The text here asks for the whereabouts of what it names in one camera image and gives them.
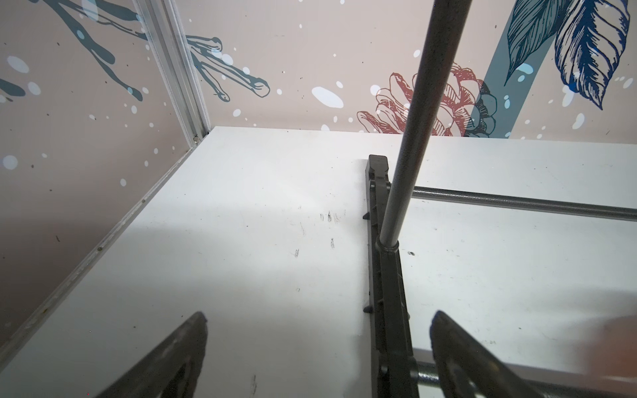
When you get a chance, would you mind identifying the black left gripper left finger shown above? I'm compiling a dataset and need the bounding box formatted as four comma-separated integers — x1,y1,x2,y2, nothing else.
99,312,207,397

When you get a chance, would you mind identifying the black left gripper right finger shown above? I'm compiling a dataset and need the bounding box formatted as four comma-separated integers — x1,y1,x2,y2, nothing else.
430,311,541,397

